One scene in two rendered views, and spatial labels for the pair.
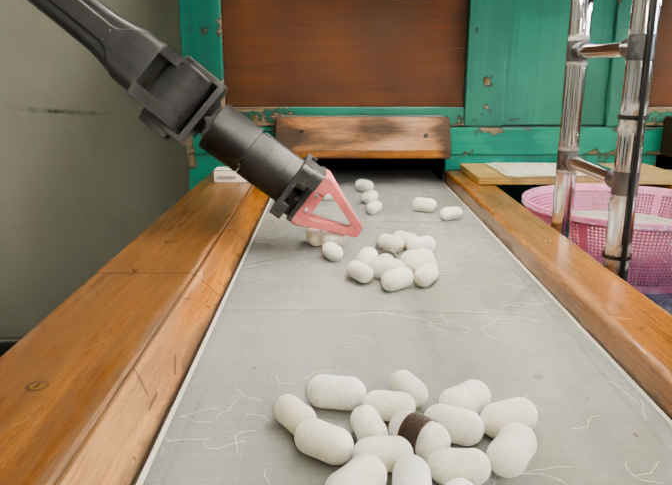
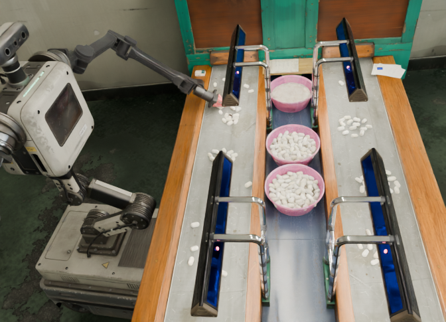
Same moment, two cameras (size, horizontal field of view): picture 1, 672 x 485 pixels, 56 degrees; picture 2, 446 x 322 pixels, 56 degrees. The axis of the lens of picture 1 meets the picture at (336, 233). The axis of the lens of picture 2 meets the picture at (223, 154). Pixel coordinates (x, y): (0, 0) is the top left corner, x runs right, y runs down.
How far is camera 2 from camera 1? 174 cm
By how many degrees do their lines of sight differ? 32
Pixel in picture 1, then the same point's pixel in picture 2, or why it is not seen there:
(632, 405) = (251, 152)
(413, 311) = (231, 131)
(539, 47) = (283, 28)
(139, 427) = (192, 157)
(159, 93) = (184, 87)
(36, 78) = not seen: outside the picture
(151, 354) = (192, 146)
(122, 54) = (176, 81)
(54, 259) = not seen: hidden behind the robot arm
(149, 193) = (170, 34)
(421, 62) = (249, 34)
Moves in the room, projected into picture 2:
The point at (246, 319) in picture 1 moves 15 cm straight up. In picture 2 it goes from (204, 134) to (200, 113)
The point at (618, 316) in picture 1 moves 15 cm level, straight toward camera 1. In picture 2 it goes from (257, 137) to (242, 156)
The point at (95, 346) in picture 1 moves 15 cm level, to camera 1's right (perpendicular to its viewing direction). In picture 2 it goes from (185, 145) to (214, 145)
